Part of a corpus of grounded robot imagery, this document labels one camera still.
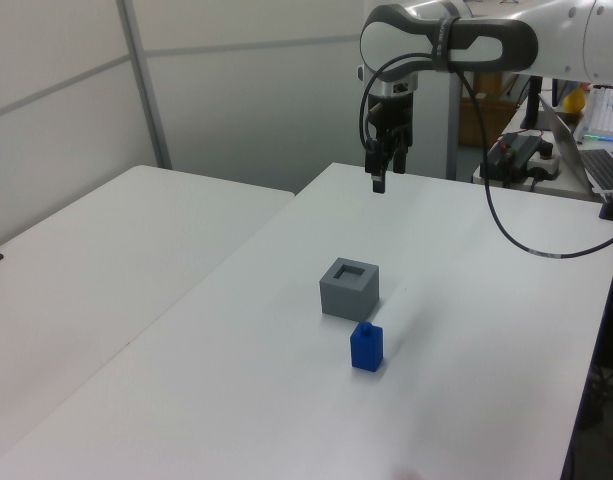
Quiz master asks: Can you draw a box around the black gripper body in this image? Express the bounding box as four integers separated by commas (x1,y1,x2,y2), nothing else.
367,91,415,149

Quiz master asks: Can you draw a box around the blue block with knob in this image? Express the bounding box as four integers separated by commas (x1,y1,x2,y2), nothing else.
348,321,386,374

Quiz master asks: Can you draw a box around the grey hollow cuboid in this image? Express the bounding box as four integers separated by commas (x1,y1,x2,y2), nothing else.
318,256,382,324

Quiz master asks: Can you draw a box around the brown wooden cabinet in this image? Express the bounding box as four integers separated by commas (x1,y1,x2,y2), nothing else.
458,69,518,147

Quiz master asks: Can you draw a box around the black power supply box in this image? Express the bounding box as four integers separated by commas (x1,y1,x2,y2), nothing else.
479,133,545,185

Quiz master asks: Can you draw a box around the black monitor stand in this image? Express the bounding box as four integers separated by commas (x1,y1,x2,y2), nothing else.
517,76,545,129

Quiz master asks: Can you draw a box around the white power strip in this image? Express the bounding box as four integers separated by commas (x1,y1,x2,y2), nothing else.
526,143,561,182

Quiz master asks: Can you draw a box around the yellow round object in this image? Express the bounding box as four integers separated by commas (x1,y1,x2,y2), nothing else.
562,85,588,115

